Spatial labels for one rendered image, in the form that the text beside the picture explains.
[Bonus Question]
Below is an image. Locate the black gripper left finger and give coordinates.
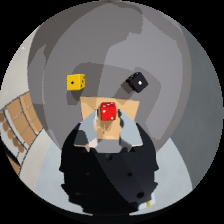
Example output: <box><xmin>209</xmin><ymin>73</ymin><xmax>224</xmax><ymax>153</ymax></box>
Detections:
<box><xmin>59</xmin><ymin>109</ymin><xmax>98</xmax><ymax>173</ymax></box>

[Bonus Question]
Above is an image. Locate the yellow die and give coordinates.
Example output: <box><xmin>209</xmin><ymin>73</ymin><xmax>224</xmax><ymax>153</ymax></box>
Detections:
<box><xmin>66</xmin><ymin>74</ymin><xmax>85</xmax><ymax>91</ymax></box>

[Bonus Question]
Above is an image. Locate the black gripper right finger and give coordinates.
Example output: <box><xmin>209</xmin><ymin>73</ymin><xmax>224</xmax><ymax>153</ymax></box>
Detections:
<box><xmin>118</xmin><ymin>109</ymin><xmax>159</xmax><ymax>172</ymax></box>

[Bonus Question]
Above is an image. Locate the red die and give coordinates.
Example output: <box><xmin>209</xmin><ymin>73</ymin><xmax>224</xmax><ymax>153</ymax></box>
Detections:
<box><xmin>100</xmin><ymin>102</ymin><xmax>116</xmax><ymax>120</ymax></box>

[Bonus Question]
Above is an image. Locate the tan mat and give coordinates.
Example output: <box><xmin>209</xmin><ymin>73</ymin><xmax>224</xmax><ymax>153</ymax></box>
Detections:
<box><xmin>80</xmin><ymin>97</ymin><xmax>139</xmax><ymax>139</ymax></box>

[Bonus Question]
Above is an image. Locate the black die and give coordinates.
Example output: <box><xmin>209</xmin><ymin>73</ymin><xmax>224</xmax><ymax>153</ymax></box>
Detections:
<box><xmin>126</xmin><ymin>72</ymin><xmax>148</xmax><ymax>93</ymax></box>

